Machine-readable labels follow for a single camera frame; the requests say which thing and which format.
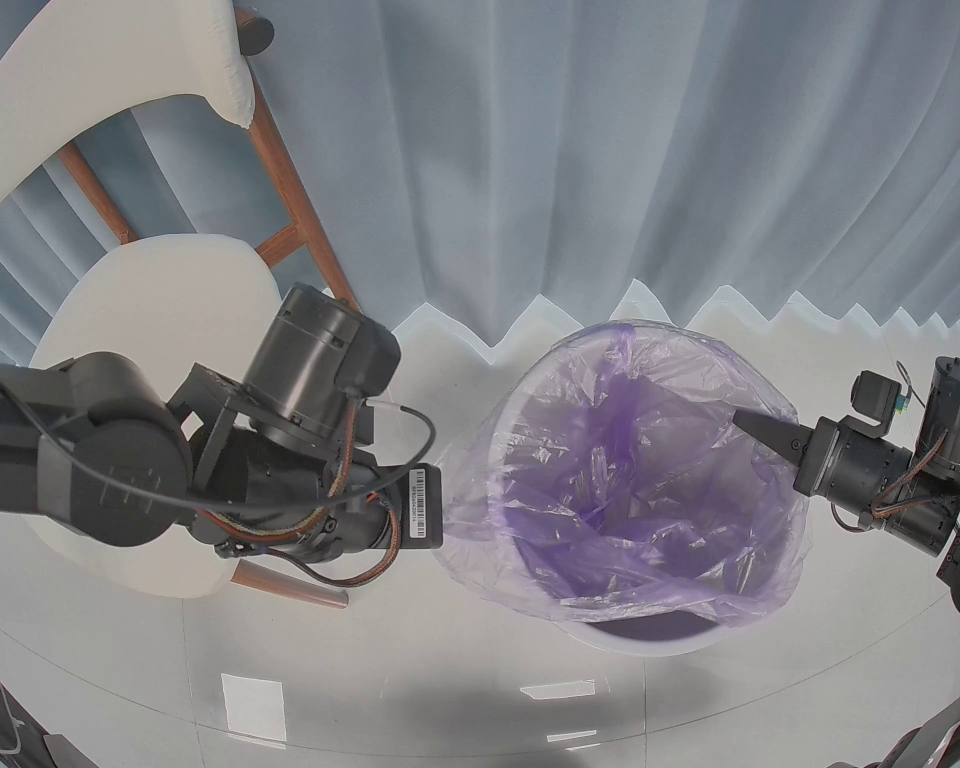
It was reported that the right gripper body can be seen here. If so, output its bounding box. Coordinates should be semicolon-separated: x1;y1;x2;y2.
793;414;914;520

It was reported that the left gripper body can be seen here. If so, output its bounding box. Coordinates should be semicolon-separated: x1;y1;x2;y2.
330;463;445;561

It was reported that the purple plastic bag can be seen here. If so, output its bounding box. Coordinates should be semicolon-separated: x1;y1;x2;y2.
435;318;815;627

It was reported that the white trash bin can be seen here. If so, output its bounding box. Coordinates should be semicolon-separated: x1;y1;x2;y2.
487;322;807;660

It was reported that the white padded wooden chair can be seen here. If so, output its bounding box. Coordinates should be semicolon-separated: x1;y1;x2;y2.
0;0;387;612

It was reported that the blue-grey curtain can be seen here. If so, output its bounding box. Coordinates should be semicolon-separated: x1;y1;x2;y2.
0;0;960;369

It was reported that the black cable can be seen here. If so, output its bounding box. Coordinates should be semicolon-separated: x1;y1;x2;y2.
330;397;438;500

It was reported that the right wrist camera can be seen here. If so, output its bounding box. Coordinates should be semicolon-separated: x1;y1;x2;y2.
849;369;909;440

